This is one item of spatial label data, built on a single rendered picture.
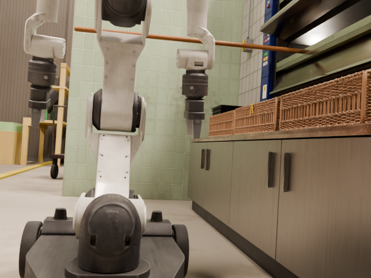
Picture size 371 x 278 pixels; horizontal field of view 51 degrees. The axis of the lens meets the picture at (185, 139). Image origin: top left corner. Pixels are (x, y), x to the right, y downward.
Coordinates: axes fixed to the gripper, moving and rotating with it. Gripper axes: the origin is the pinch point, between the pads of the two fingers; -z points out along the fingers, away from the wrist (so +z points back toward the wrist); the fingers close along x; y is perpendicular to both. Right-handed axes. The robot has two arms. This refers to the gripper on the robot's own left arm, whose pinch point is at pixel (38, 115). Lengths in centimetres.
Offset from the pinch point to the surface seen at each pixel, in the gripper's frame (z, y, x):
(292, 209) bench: -18, -87, -21
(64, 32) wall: 42, 98, 855
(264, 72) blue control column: 25, -140, 159
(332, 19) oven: 63, -150, 93
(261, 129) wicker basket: -1, -92, 31
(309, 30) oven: 58, -149, 118
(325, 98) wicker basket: 20, -90, -21
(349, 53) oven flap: 42, -141, 52
